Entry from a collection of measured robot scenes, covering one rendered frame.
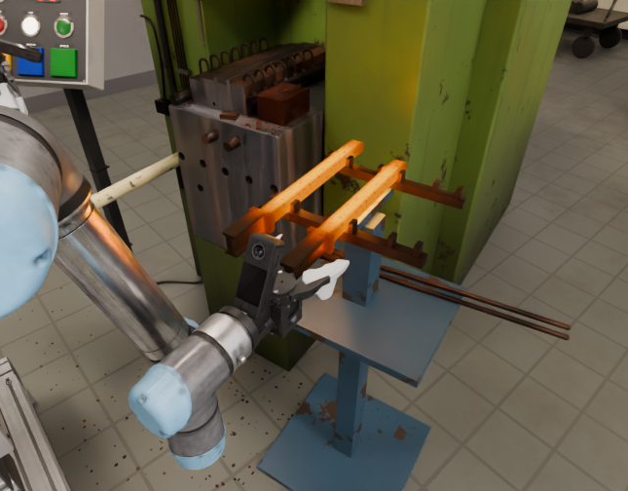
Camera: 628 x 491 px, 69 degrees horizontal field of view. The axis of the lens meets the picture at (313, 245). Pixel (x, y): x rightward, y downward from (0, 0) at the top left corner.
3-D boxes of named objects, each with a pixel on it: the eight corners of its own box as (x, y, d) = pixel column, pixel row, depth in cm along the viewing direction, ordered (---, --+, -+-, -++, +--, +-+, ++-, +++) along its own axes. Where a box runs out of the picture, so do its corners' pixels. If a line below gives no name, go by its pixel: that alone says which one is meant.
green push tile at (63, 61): (74, 77, 127) (75, 49, 127) (49, 76, 128) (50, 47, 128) (79, 79, 129) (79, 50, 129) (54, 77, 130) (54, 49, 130)
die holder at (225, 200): (283, 275, 139) (277, 136, 111) (193, 234, 155) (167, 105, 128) (371, 194, 176) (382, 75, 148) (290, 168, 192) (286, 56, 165)
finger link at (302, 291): (319, 272, 72) (269, 288, 69) (320, 263, 71) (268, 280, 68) (334, 290, 69) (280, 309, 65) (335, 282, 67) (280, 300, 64)
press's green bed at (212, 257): (289, 372, 167) (283, 276, 139) (211, 329, 184) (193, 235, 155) (362, 284, 204) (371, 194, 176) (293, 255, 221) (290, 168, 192)
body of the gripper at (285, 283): (268, 296, 76) (217, 344, 68) (264, 255, 71) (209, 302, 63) (306, 315, 73) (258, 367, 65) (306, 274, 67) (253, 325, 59)
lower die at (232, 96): (246, 116, 122) (243, 84, 117) (192, 100, 130) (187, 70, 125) (330, 74, 149) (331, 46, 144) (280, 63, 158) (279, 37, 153)
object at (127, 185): (83, 222, 139) (77, 207, 136) (72, 216, 141) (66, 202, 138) (189, 165, 168) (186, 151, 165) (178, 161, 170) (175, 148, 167)
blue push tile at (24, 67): (42, 75, 128) (41, 47, 128) (17, 74, 129) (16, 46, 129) (46, 76, 130) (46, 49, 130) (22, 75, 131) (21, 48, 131)
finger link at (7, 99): (5, 126, 112) (-14, 89, 110) (31, 119, 115) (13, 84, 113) (5, 122, 109) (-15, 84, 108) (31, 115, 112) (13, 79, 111)
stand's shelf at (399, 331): (417, 388, 87) (418, 382, 85) (248, 307, 103) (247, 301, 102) (465, 294, 107) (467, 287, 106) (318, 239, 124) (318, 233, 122)
